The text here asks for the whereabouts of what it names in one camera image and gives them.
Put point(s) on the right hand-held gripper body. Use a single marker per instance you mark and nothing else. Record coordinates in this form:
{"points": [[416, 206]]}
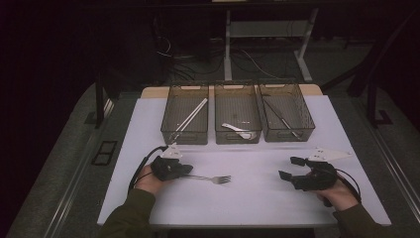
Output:
{"points": [[317, 178]]}

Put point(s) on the white table cover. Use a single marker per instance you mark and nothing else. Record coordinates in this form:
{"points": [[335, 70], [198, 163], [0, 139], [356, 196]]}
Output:
{"points": [[251, 201]]}

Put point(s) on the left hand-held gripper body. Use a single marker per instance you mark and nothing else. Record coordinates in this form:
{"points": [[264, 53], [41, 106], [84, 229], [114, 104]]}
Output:
{"points": [[166, 167]]}

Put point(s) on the metal fork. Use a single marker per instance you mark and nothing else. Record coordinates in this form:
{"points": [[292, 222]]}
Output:
{"points": [[221, 179]]}

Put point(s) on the person's right hand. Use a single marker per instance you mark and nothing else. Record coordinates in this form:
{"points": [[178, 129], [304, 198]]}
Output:
{"points": [[341, 196]]}

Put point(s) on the smoky translucent plastic bin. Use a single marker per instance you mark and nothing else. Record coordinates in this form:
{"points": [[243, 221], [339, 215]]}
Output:
{"points": [[237, 110], [297, 112], [185, 112]]}

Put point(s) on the metal table knife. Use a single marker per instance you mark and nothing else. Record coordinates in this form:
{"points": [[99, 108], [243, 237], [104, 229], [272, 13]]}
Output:
{"points": [[284, 121]]}

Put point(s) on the white ceramic spoon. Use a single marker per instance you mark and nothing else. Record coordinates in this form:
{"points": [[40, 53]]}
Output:
{"points": [[246, 135]]}

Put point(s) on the person's left hand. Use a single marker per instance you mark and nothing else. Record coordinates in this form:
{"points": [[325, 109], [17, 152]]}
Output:
{"points": [[148, 183]]}

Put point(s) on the black metal post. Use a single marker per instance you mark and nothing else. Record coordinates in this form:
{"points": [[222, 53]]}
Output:
{"points": [[99, 105], [371, 105]]}

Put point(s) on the aluminium floor rail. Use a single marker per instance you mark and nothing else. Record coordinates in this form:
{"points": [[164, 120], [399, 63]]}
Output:
{"points": [[396, 168], [74, 185]]}

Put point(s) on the white metal desk frame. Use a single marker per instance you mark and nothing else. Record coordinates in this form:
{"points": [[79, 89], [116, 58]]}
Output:
{"points": [[228, 49]]}

